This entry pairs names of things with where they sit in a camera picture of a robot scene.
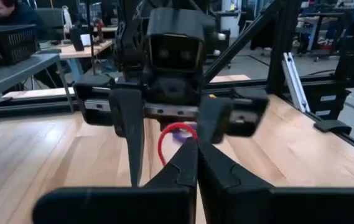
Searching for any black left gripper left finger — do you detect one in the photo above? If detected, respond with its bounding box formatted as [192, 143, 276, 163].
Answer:
[32, 138, 198, 224]

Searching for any grey perforated metal shelf riser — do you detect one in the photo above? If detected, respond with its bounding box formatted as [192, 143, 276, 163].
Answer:
[0, 51, 75, 113]

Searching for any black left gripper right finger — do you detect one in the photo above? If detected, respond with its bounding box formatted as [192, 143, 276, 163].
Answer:
[197, 139, 354, 224]

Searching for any white mug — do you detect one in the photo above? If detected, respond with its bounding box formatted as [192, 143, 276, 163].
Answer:
[80, 33, 92, 47]

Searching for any silver aluminium brace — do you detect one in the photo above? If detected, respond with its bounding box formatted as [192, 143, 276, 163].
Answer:
[281, 52, 311, 113]

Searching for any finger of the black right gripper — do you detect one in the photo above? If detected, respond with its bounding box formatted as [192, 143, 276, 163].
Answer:
[197, 96, 233, 144]
[109, 88, 146, 188]

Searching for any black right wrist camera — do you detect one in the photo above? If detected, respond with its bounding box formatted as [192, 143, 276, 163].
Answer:
[147, 7, 208, 74]

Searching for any black bottle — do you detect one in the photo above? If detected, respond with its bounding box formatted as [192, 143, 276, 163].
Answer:
[70, 27, 85, 52]

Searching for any black plastic mesh basket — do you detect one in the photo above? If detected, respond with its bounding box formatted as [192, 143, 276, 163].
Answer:
[0, 24, 38, 68]

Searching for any white bottle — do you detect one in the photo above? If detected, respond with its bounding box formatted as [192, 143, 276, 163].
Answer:
[62, 5, 73, 32]

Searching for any orange rubber band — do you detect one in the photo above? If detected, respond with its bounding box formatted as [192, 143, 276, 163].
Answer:
[157, 122, 198, 167]

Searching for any black standing workstation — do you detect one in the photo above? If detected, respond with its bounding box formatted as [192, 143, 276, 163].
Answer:
[296, 2, 354, 63]

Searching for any wooden office desk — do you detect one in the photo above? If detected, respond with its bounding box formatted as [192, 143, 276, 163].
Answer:
[39, 26, 118, 82]

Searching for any person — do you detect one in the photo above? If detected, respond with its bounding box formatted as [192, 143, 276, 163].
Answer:
[0, 0, 49, 40]

